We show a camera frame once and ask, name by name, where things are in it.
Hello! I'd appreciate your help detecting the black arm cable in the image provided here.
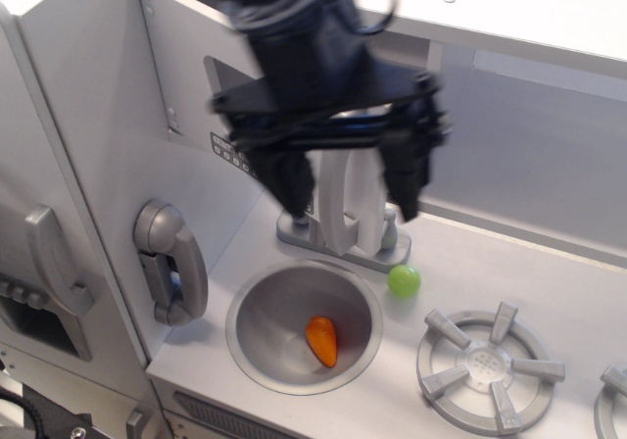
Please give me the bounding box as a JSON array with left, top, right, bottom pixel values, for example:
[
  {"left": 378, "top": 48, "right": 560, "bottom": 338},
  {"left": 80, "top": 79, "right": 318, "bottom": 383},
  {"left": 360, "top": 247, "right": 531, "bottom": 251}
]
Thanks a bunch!
[{"left": 352, "top": 0, "right": 399, "bottom": 35}]

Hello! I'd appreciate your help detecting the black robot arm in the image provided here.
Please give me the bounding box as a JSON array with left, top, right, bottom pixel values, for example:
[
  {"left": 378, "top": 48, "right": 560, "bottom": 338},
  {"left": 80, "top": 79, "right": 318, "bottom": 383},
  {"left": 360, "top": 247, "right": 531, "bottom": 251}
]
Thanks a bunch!
[{"left": 213, "top": 0, "right": 447, "bottom": 220}]

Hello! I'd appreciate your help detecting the grey fridge door handle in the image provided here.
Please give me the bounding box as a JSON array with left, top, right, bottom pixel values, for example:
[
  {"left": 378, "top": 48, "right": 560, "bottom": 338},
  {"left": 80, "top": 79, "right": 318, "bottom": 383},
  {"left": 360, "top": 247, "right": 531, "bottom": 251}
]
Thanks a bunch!
[{"left": 24, "top": 204, "right": 94, "bottom": 317}]

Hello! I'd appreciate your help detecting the white toy microwave door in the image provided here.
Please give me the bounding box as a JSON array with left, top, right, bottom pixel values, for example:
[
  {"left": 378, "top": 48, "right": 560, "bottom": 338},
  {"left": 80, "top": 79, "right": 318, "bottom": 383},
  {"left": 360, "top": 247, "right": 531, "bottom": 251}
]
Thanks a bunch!
[{"left": 135, "top": 0, "right": 393, "bottom": 258}]

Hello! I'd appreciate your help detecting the orange toy carrot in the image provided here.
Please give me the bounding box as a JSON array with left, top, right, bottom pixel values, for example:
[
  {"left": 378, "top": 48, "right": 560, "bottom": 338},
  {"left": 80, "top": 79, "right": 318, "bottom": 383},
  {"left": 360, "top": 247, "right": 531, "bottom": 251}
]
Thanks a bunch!
[{"left": 306, "top": 317, "right": 337, "bottom": 367}]

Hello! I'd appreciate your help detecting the green toy ball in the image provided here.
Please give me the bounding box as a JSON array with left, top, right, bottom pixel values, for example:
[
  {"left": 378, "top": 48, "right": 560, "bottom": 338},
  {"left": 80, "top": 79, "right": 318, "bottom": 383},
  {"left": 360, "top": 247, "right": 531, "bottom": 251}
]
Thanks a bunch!
[{"left": 387, "top": 265, "right": 421, "bottom": 298}]

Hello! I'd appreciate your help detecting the grey toy faucet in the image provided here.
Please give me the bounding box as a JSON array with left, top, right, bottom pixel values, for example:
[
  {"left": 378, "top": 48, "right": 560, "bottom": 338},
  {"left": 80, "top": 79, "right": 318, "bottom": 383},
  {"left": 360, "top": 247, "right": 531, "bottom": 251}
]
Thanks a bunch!
[{"left": 276, "top": 208, "right": 411, "bottom": 273}]

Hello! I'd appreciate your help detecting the silver sink bowl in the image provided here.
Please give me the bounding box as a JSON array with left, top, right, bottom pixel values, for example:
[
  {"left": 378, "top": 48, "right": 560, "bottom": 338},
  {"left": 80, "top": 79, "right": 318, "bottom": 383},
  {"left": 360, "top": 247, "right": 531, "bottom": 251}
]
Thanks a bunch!
[{"left": 225, "top": 260, "right": 383, "bottom": 395}]

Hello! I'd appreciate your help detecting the grey toy stove burner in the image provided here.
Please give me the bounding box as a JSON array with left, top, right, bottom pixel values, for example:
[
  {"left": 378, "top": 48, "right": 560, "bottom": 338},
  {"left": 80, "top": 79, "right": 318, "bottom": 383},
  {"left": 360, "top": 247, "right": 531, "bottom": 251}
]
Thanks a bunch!
[{"left": 416, "top": 302, "right": 565, "bottom": 437}]

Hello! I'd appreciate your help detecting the grey ice dispenser panel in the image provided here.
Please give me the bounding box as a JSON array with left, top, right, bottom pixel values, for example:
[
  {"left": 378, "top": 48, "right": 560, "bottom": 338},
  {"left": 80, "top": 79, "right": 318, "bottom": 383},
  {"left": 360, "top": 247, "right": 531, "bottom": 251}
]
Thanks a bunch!
[{"left": 1, "top": 274, "right": 92, "bottom": 362}]

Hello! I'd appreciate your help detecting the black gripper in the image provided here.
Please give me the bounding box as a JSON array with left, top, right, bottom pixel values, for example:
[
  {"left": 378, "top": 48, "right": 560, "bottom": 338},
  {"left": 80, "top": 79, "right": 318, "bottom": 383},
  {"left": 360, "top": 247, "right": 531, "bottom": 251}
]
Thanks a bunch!
[{"left": 212, "top": 7, "right": 450, "bottom": 221}]

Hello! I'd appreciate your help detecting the grey toy telephone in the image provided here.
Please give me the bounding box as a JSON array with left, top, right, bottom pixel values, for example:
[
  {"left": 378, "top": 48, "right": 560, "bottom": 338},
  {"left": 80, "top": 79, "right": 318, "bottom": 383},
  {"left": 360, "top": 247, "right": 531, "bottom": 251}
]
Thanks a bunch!
[{"left": 133, "top": 199, "right": 208, "bottom": 327}]

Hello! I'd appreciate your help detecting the grey oven door handle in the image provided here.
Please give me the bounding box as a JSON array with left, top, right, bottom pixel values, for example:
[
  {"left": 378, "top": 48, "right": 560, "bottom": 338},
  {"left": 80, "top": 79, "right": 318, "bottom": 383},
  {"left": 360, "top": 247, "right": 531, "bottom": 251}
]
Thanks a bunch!
[{"left": 125, "top": 410, "right": 147, "bottom": 439}]

